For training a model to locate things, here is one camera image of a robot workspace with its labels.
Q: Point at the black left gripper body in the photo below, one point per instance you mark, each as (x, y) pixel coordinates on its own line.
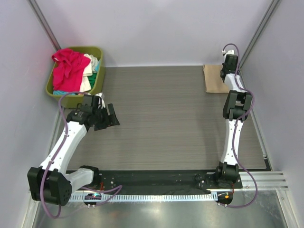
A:
(101, 115)

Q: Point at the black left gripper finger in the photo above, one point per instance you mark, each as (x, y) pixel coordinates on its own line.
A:
(102, 125)
(112, 119)

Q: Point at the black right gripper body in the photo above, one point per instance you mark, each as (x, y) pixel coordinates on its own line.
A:
(235, 69)

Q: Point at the olive green plastic bin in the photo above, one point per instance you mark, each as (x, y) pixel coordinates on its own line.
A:
(74, 98)

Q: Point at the beige t shirt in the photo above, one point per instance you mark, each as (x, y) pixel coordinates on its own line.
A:
(213, 81)

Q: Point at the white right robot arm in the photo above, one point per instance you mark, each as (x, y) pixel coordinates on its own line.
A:
(235, 110)

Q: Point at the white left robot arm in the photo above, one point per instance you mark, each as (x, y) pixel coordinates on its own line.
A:
(50, 182)

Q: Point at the green t shirt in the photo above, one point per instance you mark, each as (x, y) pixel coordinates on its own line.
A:
(92, 79)

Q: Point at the cream t shirt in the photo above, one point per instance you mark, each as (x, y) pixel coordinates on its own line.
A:
(89, 74)

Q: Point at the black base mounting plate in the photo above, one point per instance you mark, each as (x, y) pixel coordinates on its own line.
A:
(175, 182)

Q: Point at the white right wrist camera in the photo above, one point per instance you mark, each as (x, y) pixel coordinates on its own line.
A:
(228, 52)

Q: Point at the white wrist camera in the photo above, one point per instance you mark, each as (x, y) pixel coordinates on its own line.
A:
(101, 103)
(228, 52)

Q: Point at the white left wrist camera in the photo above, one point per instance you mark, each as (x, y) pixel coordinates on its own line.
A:
(101, 103)

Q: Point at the right aluminium corner post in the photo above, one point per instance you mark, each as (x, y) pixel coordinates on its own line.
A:
(260, 29)

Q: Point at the aluminium corner post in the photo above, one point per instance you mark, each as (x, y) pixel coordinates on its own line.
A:
(45, 25)
(260, 29)

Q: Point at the white slotted cable duct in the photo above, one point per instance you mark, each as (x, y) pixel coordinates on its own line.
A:
(94, 197)

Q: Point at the aluminium frame rail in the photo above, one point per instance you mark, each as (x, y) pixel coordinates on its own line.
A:
(262, 180)

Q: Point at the left aluminium corner post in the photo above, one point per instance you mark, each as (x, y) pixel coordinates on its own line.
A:
(45, 25)

